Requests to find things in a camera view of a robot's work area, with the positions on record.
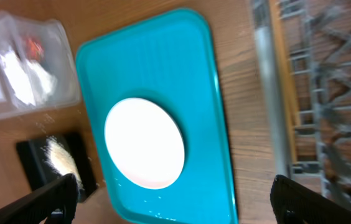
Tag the clear plastic waste bin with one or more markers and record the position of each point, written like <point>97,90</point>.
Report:
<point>58,60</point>

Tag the white napkin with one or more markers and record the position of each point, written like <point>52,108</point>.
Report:
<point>31,83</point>

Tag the grey dishwasher rack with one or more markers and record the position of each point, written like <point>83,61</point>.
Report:
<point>304,59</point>

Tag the teal serving tray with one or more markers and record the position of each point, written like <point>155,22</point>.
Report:
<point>169,60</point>

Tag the pile of rice grains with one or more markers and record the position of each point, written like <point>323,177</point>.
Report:
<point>60,160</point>

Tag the large white plate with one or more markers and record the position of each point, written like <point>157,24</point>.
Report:
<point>144,143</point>

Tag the black tray bin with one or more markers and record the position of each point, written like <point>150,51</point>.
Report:
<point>38,172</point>

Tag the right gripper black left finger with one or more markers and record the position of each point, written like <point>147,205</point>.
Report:
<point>55,202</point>

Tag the red snack wrapper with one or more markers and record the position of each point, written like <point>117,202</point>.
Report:
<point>34,49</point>

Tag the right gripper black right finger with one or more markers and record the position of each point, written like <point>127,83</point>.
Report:
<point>294,203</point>

